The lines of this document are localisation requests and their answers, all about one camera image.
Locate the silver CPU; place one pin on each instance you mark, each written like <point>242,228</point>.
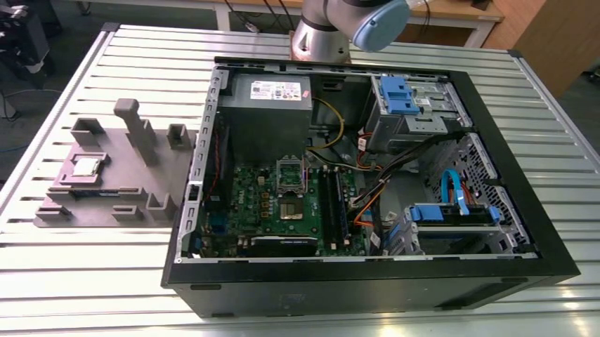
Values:
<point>86,168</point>

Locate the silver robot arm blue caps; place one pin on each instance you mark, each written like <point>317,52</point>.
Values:
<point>318,38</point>

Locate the CPU socket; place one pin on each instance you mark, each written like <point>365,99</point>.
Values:
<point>293,210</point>

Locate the grey power supply unit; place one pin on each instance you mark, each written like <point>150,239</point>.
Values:
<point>267,133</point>

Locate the black RAM slot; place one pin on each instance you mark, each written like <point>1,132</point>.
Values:
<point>326,207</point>

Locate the green motherboard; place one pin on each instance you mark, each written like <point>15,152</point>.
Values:
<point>253,224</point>

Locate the black graphics card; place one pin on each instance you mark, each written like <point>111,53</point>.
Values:
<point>281,244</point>

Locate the silver drive cage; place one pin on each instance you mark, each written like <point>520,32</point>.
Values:
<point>421,123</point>

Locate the hard disk in blue carrier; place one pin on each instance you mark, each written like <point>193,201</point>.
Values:
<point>429,214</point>

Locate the blue drive carrier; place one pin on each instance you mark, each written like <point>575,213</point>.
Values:
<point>396,87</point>

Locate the black open PC case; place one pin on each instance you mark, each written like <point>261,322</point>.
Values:
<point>328,291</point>

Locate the silver perforated disk cage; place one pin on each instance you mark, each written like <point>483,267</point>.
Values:
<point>458,230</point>

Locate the grey plastic parts rack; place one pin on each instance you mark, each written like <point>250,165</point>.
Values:
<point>116,165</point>

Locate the RAM stick blue label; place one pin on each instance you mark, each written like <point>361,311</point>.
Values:
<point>94,192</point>

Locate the wooden desk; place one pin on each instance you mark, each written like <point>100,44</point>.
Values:
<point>468,15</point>

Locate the wooden cabinet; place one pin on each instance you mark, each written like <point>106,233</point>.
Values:
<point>557,42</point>

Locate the white desk frame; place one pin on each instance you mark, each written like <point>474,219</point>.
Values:
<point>223,21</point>

